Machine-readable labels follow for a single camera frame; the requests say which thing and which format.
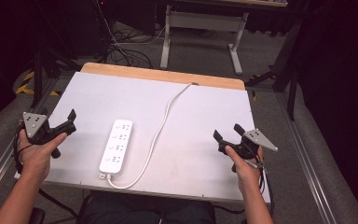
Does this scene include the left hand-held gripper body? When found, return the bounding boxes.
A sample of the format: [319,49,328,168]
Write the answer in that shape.
[22,106,65,159]

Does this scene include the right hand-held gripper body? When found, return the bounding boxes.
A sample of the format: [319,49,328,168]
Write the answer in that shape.
[217,128,279,174]

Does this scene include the white power strip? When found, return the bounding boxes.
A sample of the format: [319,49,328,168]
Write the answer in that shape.
[98,119,134,175]

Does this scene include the person's right hand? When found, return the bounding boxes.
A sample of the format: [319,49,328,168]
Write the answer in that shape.
[224,145,265,189]

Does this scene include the person's left hand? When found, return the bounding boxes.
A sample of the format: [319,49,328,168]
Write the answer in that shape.
[18,132,68,182]

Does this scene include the white tabletop board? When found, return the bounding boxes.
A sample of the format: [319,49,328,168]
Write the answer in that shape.
[42,71,272,203]

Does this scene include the yellow black floor tape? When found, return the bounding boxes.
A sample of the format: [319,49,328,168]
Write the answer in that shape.
[14,70,62,97]

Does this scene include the black metal stand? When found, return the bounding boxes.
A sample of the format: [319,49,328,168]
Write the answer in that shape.
[31,0,83,109]
[244,17,304,122]

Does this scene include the wooden table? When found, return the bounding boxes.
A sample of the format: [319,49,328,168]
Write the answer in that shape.
[42,62,272,204]

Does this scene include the person's legs in dark trousers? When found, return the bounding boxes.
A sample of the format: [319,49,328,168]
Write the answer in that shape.
[76,189,217,224]

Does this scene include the wooden desk top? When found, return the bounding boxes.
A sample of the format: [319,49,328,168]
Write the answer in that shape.
[180,0,289,8]

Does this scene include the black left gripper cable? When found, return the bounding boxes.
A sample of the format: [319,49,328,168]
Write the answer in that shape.
[12,122,32,175]

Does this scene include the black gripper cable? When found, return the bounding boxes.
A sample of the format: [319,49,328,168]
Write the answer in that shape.
[12,122,32,175]
[245,157,276,217]

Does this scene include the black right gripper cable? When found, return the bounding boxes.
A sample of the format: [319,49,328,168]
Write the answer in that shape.
[245,157,276,217]

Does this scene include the white power strip cable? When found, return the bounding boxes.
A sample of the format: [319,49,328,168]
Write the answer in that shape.
[106,81,200,190]

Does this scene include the black cable under table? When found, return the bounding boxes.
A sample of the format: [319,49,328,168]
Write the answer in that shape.
[36,188,79,219]

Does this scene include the black floor cables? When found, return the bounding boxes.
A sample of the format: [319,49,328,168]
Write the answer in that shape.
[96,0,169,70]

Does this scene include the grey metal desk frame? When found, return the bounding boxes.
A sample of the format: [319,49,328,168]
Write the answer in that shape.
[159,4,250,77]

